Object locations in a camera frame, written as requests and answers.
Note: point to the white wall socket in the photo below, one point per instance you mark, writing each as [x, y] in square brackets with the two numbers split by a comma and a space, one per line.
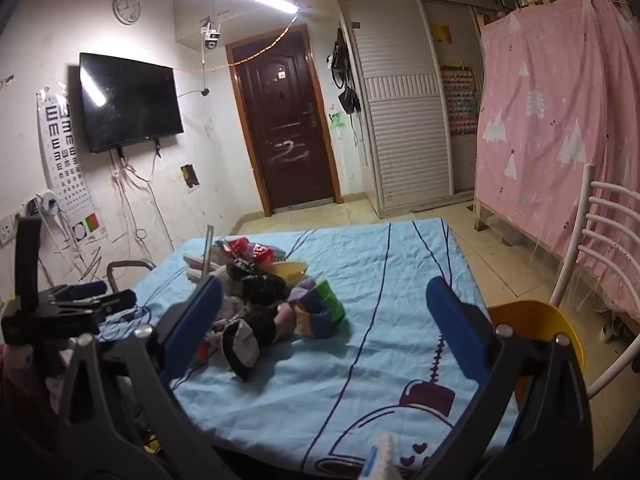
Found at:
[7, 230]

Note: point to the eye chart poster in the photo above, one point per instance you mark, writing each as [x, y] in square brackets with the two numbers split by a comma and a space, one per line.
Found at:
[62, 160]

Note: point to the yellow plastic bin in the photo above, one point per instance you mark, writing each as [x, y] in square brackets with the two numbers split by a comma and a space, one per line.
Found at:
[535, 317]

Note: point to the grey metal chair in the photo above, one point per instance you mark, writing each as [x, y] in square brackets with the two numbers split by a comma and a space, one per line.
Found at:
[125, 265]

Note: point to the black hanging bag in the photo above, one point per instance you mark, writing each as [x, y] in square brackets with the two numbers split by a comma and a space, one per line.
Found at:
[349, 100]
[340, 55]

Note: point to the colourful chart poster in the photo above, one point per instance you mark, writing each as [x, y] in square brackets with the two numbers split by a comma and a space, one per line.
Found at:
[459, 100]

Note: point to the black grey knitted hat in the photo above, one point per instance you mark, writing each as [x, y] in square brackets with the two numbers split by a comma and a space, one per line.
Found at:
[242, 347]

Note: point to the black sock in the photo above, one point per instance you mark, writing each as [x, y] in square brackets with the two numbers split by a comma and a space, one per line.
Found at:
[262, 289]

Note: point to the dark brown door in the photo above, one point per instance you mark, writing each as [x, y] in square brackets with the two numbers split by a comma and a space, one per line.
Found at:
[285, 125]

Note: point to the blue grey sock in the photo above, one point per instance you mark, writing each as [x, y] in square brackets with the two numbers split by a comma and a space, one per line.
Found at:
[312, 317]

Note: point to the round wall clock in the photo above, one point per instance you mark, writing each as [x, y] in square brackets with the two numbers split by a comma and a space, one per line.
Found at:
[127, 8]

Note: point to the white metal chair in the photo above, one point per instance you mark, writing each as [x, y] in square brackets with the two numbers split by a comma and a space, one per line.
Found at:
[607, 220]

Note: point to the white security camera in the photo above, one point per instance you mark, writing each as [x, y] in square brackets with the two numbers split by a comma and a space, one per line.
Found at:
[211, 36]

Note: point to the white slatted wardrobe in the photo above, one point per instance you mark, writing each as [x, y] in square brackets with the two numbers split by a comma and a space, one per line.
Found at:
[400, 135]

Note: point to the red sock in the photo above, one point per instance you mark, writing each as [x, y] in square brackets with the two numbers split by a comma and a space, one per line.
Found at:
[245, 249]

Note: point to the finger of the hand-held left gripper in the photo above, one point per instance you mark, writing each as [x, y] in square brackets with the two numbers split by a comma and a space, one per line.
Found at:
[112, 302]
[87, 290]

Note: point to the yellow wall poster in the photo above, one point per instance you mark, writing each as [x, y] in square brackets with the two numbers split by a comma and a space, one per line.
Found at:
[441, 32]

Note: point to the white sock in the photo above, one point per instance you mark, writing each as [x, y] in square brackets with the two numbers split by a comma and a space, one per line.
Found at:
[197, 262]

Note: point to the pink tree print curtain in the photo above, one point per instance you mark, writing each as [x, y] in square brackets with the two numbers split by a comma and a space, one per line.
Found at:
[540, 110]

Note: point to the light blue bed sheet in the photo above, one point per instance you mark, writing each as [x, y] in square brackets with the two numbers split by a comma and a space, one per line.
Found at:
[375, 270]

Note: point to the white round plug device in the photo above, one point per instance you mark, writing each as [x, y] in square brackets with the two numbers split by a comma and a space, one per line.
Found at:
[49, 203]

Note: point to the black wall television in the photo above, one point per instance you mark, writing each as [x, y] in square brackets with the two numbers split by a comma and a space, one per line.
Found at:
[130, 100]

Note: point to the green packet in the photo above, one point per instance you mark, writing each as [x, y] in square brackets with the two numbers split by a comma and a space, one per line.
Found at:
[331, 300]

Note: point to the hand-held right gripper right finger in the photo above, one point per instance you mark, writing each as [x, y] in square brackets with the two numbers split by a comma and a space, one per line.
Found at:
[455, 330]

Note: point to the yellow bowl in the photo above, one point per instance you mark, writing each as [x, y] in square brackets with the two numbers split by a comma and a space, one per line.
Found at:
[290, 269]

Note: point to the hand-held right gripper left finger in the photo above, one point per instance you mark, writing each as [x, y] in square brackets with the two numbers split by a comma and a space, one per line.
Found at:
[195, 320]

